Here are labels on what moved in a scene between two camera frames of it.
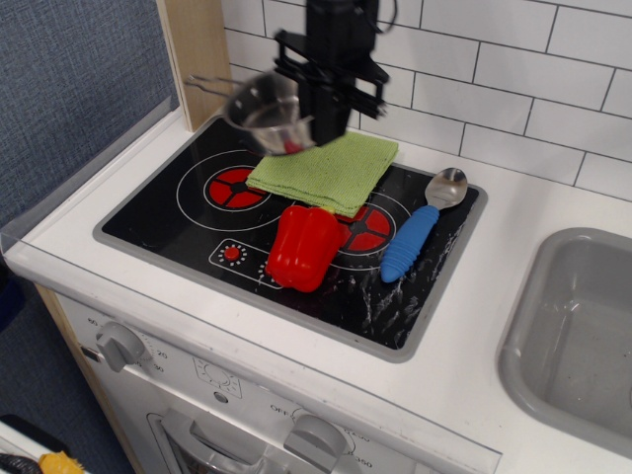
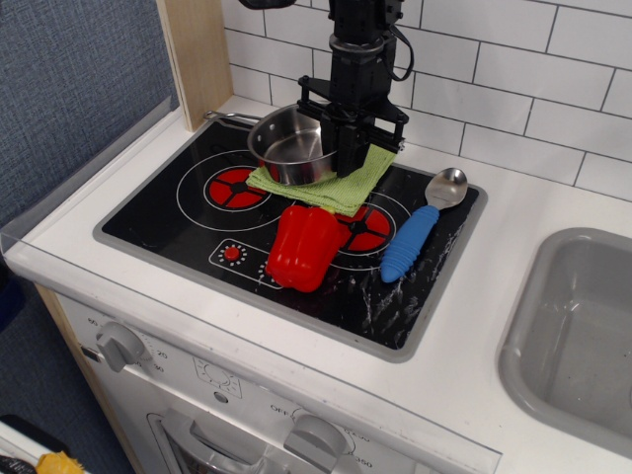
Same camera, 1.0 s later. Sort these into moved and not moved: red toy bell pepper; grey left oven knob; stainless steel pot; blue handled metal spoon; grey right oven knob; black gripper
Moved: black gripper; stainless steel pot
Not moved: red toy bell pepper; grey left oven knob; grey right oven knob; blue handled metal spoon
